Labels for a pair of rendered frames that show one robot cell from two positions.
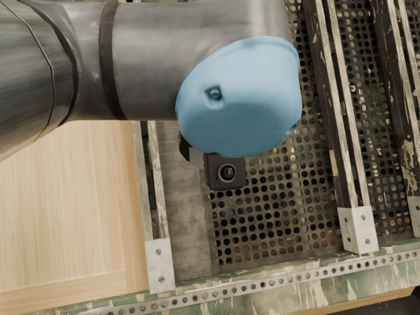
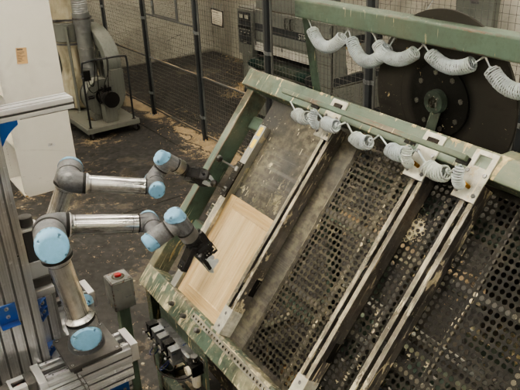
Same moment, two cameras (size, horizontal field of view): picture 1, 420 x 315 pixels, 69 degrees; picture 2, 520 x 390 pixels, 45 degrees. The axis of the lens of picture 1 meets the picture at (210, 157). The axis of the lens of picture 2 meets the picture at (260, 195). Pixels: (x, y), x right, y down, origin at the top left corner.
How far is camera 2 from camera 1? 2.44 m
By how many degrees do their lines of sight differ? 60
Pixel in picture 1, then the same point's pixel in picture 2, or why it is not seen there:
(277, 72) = (145, 239)
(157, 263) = (222, 317)
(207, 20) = (149, 228)
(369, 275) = not seen: outside the picture
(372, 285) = not seen: outside the picture
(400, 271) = not seen: outside the picture
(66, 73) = (137, 227)
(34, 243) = (209, 276)
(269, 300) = (241, 379)
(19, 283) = (196, 288)
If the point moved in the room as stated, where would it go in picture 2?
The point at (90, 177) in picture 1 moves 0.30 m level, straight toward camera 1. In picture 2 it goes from (239, 263) to (192, 291)
